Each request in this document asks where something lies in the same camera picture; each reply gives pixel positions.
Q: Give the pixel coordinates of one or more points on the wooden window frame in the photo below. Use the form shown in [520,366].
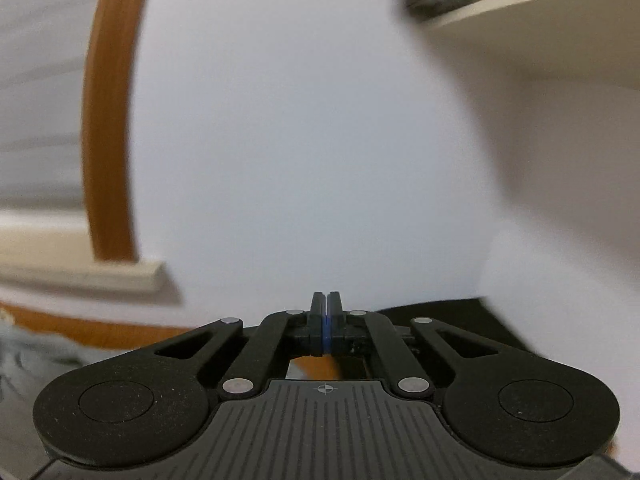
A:
[107,135]

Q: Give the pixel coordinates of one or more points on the black cloth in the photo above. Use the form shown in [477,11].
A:
[450,315]

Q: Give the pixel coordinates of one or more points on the grey sweatshirt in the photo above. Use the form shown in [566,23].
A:
[30,355]

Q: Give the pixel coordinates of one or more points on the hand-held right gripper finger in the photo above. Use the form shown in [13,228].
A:
[320,327]
[332,327]

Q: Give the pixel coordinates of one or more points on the white wall shelf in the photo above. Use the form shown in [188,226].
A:
[550,10]

